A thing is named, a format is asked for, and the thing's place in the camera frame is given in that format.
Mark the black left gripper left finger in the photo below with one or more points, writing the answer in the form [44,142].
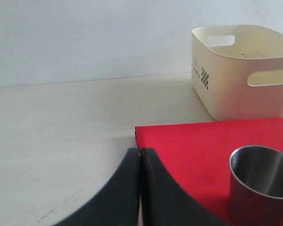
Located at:
[117,202]

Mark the stainless steel cup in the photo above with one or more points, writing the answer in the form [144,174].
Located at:
[256,186]

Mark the red table cloth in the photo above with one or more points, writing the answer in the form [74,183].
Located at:
[197,154]

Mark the cream plastic bin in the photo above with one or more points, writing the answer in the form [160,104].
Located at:
[237,71]

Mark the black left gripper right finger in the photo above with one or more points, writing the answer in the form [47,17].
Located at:
[164,202]

